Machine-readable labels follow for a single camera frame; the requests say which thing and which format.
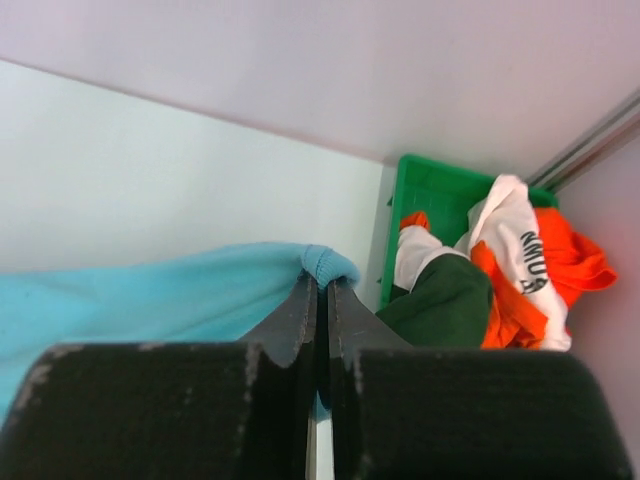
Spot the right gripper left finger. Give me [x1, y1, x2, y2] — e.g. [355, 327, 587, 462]
[1, 274, 318, 479]

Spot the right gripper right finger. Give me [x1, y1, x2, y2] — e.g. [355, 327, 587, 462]
[327, 279, 634, 479]

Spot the light blue t shirt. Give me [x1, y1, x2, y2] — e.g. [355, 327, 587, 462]
[1, 243, 360, 413]

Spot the dark green t shirt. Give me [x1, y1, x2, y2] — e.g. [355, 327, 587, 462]
[376, 253, 493, 348]

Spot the orange t shirt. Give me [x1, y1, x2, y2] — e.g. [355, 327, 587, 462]
[398, 207, 619, 350]

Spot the white printed t shirt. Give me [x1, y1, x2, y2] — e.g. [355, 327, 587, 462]
[378, 175, 571, 352]

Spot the green plastic bin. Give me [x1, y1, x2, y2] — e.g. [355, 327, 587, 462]
[379, 155, 567, 329]

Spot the right aluminium corner post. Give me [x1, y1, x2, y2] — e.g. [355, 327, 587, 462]
[528, 88, 639, 192]

